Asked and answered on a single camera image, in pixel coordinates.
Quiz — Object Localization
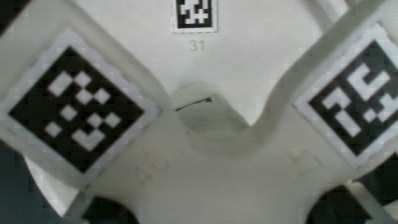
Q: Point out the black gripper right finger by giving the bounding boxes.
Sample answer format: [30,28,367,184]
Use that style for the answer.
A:
[303,181,398,224]

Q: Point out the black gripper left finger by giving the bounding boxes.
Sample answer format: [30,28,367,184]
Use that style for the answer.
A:
[62,192,140,224]

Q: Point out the white cross-shaped table base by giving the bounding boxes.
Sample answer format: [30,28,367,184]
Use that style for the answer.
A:
[0,0,398,224]

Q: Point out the white cylindrical table leg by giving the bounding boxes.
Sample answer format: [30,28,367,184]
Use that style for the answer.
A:
[172,82,248,139]

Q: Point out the white round table top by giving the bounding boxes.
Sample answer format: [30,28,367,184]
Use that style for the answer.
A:
[19,0,341,214]

